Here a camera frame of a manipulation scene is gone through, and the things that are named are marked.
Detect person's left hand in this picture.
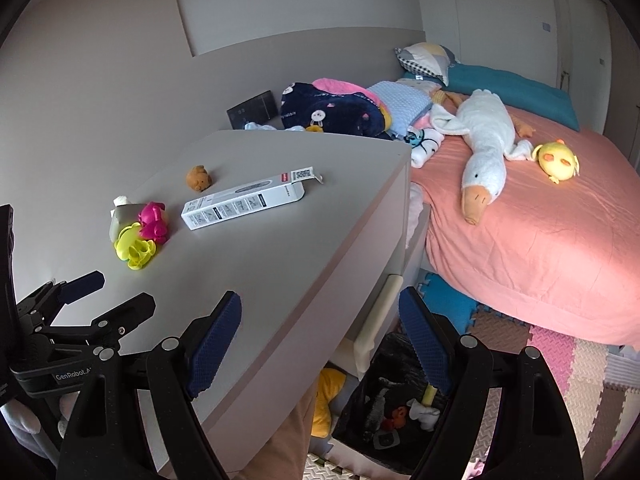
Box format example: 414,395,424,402
0,390,81,461

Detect teal pillow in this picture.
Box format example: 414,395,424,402
402,62,581,133

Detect small brown plush toy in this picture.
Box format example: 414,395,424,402
186,165,211,193

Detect bed with pink sheet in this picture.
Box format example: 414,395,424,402
407,105,640,348

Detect black lined bin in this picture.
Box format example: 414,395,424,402
332,332,453,461

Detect white door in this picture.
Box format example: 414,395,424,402
550,0,613,93

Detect yellow-green plastic toy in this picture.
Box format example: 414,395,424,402
114,222,158,271

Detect white printed cloth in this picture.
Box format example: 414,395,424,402
410,127,446,168

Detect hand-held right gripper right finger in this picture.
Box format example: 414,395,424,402
398,286,583,480

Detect light blue blanket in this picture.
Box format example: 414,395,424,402
366,81,433,138

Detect pink blanket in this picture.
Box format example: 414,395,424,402
312,77,368,97

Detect white carton box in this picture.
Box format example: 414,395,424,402
181,166,323,231

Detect person's leg beige pants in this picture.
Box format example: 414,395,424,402
235,385,318,480

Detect grey tissue box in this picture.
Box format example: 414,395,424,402
109,196,146,243

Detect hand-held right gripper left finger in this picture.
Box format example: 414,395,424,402
60,290,243,480

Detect pink plastic toy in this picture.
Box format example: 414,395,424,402
137,201,170,245

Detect foam puzzle floor mats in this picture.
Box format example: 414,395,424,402
305,270,640,480

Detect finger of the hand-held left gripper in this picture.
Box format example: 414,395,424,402
75,292,157,348
17,270,106,321

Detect yellow bear plush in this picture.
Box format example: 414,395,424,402
311,367,348,438

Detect white goose plush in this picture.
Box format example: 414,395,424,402
430,89,536,226

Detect beige drawer handle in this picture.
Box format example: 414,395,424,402
352,275,403,368

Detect navy printed blanket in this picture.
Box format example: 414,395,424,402
279,81,393,136

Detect yellow chick plush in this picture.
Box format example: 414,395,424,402
531,139,581,185

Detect small white cloth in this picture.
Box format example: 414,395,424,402
243,121,306,133

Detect patchwork pillow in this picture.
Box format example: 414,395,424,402
394,42,458,86

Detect black box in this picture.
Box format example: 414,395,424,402
226,90,278,131

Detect pink fluffy cloth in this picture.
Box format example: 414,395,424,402
404,182,426,248

